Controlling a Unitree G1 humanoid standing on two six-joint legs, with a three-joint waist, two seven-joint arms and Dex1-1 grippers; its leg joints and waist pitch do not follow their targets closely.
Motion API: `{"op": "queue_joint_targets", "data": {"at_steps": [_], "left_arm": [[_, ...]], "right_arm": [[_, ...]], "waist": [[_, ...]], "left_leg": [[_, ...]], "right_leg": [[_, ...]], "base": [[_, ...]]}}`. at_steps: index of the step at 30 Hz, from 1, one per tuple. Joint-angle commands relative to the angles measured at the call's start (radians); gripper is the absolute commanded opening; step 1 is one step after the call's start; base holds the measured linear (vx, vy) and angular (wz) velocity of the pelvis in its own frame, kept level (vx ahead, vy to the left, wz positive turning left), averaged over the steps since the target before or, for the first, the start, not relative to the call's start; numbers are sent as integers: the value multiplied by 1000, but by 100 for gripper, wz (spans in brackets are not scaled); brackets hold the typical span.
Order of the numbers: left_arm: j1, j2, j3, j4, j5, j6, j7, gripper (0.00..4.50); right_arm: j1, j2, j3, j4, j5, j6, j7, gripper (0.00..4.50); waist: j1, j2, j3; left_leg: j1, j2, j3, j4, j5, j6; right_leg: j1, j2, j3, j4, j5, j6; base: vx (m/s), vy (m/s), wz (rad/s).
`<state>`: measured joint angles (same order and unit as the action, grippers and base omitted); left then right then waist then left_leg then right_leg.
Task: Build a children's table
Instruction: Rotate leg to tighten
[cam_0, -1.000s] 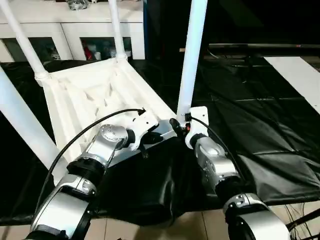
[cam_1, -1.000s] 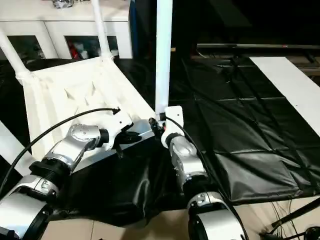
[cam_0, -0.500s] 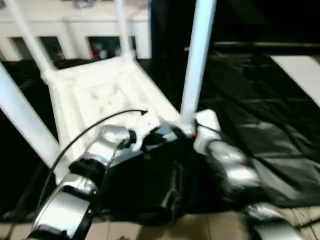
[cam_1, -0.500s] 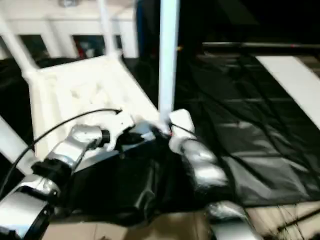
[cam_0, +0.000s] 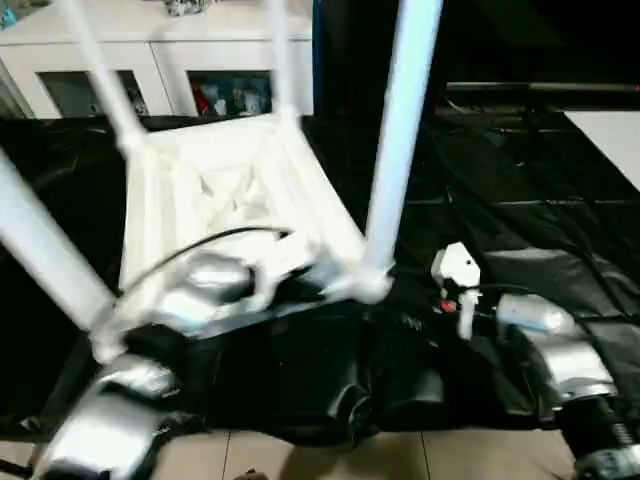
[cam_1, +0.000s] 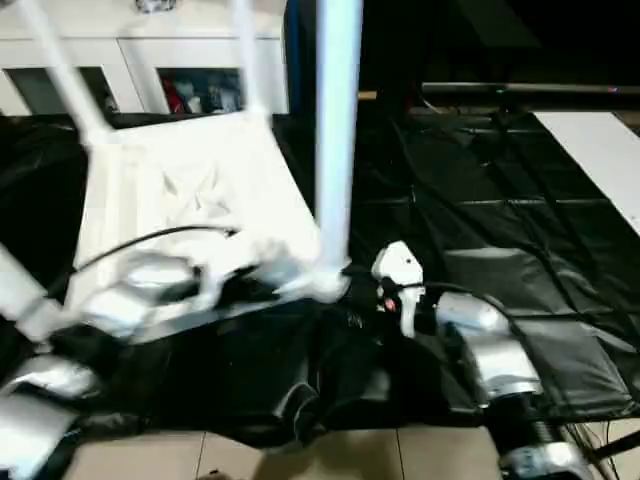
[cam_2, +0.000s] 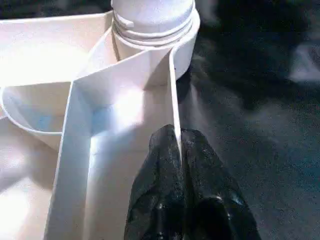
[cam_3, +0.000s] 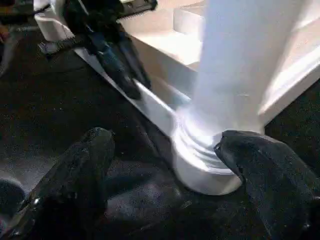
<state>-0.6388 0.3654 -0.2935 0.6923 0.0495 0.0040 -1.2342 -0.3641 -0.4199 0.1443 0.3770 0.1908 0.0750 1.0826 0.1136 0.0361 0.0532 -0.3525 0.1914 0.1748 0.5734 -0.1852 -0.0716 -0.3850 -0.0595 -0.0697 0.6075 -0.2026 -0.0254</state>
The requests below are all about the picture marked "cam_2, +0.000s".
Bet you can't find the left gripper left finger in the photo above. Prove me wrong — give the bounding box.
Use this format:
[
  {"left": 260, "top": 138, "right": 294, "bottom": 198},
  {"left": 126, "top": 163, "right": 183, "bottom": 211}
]
[{"left": 123, "top": 124, "right": 187, "bottom": 240}]

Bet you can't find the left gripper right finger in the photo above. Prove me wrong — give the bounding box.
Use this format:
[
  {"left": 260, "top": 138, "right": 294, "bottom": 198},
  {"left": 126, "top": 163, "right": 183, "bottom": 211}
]
[{"left": 180, "top": 127, "right": 262, "bottom": 240}]

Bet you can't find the white plastic table top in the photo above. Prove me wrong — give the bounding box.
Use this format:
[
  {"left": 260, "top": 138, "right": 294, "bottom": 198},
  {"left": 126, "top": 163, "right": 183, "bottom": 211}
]
[{"left": 0, "top": 9, "right": 202, "bottom": 240}]

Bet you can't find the white plastic table leg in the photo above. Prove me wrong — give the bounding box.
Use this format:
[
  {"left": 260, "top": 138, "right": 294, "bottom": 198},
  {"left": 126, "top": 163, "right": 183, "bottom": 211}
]
[{"left": 109, "top": 0, "right": 201, "bottom": 47}]

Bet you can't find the black mat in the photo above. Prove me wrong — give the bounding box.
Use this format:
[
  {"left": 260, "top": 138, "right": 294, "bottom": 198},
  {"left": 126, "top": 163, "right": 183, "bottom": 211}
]
[{"left": 0, "top": 0, "right": 320, "bottom": 240}]

